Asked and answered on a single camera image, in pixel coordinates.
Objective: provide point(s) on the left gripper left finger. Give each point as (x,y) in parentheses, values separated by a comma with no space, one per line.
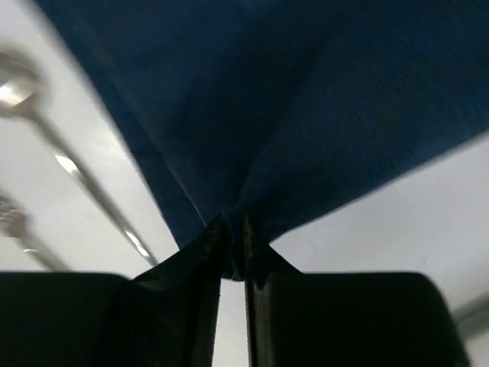
(164,317)

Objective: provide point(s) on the silver metal spoon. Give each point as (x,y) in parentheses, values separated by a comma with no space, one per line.
(21,90)

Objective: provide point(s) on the silver metal fork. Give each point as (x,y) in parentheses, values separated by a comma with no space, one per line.
(15,224)

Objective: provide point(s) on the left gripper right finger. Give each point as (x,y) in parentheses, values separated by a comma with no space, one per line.
(343,319)

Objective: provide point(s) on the aluminium table frame rail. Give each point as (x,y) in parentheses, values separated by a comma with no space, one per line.
(472,318)

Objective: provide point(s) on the navy whale placemat cloth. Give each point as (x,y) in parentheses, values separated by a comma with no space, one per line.
(279,110)

